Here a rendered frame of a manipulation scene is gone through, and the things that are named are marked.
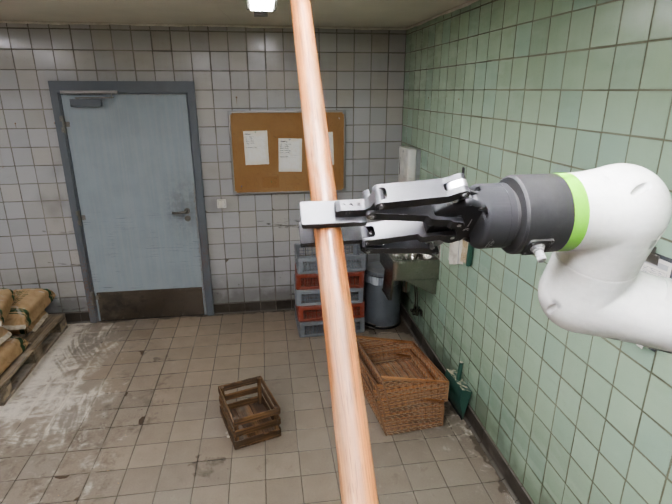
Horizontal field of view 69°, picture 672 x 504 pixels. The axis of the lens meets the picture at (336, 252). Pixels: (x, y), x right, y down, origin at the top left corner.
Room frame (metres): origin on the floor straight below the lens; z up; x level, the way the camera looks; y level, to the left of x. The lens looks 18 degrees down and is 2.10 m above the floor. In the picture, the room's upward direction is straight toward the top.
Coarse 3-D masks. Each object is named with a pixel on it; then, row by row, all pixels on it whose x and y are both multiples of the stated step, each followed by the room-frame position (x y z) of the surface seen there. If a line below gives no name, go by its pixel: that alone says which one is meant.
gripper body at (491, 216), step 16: (480, 192) 0.52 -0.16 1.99; (496, 192) 0.53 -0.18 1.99; (512, 192) 0.53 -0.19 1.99; (448, 208) 0.51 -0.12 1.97; (464, 208) 0.51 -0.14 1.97; (480, 208) 0.52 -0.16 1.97; (496, 208) 0.51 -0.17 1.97; (512, 208) 0.51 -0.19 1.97; (464, 224) 0.53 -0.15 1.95; (480, 224) 0.52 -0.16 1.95; (496, 224) 0.51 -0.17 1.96; (512, 224) 0.51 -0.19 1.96; (464, 240) 0.56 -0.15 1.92; (480, 240) 0.52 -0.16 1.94; (496, 240) 0.51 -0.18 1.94; (512, 240) 0.52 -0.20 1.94
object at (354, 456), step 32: (320, 96) 0.65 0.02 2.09; (320, 128) 0.61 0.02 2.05; (320, 160) 0.57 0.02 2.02; (320, 192) 0.53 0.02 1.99; (320, 256) 0.48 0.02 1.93; (320, 288) 0.46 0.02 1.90; (352, 320) 0.43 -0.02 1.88; (352, 352) 0.40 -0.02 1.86; (352, 384) 0.37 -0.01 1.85; (352, 416) 0.35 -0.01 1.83; (352, 448) 0.33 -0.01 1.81; (352, 480) 0.32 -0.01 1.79
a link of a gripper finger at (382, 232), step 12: (372, 228) 0.55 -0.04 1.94; (384, 228) 0.54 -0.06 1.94; (396, 228) 0.54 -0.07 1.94; (408, 228) 0.54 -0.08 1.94; (420, 228) 0.54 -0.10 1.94; (372, 240) 0.53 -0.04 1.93; (384, 240) 0.53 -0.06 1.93; (396, 240) 0.54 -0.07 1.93; (408, 240) 0.54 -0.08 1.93; (420, 240) 0.54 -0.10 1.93; (432, 240) 0.54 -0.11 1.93; (444, 240) 0.54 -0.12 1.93
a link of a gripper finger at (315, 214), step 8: (304, 208) 0.51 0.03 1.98; (312, 208) 0.51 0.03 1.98; (320, 208) 0.51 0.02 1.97; (328, 208) 0.51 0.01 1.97; (304, 216) 0.50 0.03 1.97; (312, 216) 0.50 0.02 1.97; (320, 216) 0.50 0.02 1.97; (328, 216) 0.50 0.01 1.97; (360, 216) 0.50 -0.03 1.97; (304, 224) 0.49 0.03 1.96; (312, 224) 0.49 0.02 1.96; (320, 224) 0.49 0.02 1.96; (328, 224) 0.49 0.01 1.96; (336, 224) 0.50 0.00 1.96; (344, 224) 0.50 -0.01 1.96; (352, 224) 0.50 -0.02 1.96; (360, 224) 0.50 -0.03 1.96
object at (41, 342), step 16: (48, 320) 3.92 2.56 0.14; (64, 320) 4.03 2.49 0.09; (32, 336) 3.62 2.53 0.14; (48, 336) 3.85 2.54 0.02; (32, 352) 3.41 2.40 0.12; (16, 368) 3.13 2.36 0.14; (32, 368) 3.34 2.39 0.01; (0, 384) 2.93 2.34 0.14; (16, 384) 3.11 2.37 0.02; (0, 400) 2.88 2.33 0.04
